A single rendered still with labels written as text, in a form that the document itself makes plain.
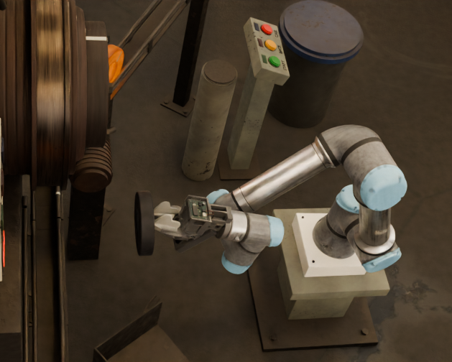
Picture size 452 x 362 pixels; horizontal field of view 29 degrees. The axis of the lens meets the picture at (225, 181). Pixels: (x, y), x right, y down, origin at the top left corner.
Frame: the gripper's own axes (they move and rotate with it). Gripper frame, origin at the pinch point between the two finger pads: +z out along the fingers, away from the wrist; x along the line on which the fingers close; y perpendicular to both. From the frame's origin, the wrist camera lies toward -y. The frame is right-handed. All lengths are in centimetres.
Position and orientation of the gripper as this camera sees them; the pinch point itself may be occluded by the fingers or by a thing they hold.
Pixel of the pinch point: (145, 218)
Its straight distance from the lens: 212.4
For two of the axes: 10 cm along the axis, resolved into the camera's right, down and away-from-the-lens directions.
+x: 1.4, 8.0, -5.8
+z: -9.0, -1.5, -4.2
